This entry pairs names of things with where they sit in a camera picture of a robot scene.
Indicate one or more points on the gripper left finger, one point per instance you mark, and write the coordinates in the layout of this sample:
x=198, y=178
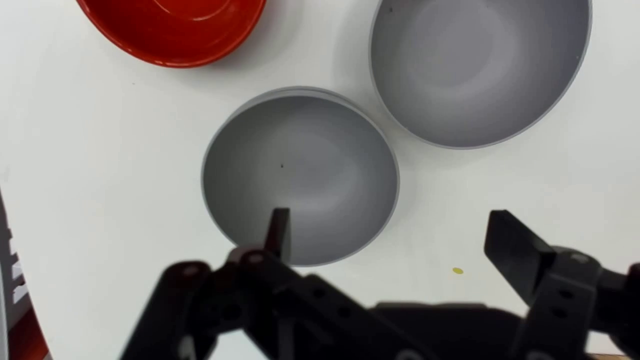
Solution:
x=260, y=295

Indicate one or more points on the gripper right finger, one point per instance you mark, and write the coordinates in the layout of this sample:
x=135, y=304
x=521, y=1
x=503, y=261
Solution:
x=560, y=295

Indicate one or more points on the small grey bowl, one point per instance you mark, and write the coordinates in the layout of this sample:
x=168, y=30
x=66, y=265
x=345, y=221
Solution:
x=320, y=170
x=300, y=90

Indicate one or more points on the large grey bowl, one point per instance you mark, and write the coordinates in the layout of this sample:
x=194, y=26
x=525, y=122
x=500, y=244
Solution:
x=475, y=65

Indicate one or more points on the red bowl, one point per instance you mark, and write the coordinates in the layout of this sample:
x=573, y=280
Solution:
x=175, y=35

